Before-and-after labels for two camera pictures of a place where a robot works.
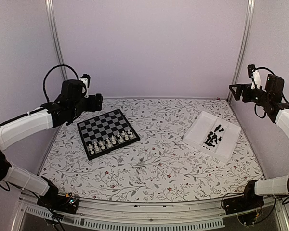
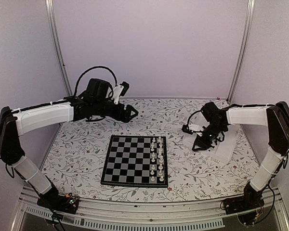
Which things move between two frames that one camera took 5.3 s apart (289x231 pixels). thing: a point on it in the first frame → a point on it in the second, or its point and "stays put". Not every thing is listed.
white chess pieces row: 108,142 → 161,160
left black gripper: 92,107 → 126,117
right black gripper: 241,87 → 204,145
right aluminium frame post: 244,47 stays put
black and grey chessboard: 106,133 → 135,160
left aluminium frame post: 51,12 stays put
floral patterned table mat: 155,166 stays put
